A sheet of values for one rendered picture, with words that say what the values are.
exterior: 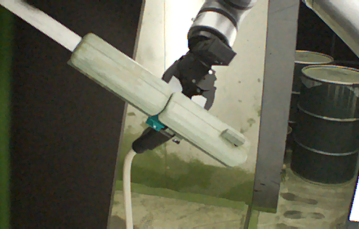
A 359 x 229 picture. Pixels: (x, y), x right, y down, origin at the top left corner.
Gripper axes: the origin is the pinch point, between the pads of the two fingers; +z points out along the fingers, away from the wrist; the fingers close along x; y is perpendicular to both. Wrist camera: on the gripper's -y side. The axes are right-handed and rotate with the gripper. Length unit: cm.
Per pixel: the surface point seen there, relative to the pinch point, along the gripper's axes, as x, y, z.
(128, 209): -8.3, 30.0, 8.2
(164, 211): -77, 186, -39
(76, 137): 9.9, 31.7, -0.7
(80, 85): 15.6, 23.2, -8.3
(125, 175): -3.2, 25.6, 2.9
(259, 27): -50, 93, -137
